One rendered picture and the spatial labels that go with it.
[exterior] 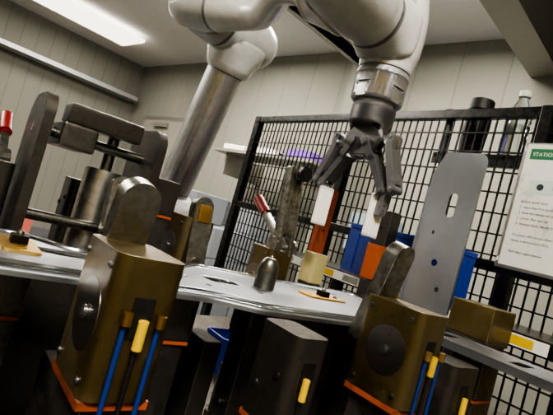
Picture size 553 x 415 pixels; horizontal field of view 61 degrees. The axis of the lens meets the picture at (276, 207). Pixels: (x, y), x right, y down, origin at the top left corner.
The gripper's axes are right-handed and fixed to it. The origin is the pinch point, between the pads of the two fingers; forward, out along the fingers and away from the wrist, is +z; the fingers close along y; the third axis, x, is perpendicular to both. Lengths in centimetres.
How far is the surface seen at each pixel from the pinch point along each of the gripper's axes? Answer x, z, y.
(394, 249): -7.3, 2.7, 17.5
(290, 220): 0.8, 2.0, -14.7
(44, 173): 80, 21, -691
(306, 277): 6.0, 11.9, -11.8
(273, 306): -18.6, 13.6, 10.6
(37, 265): -45.9, 13.4, 7.9
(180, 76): 198, -167, -592
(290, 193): -1.4, -3.0, -14.5
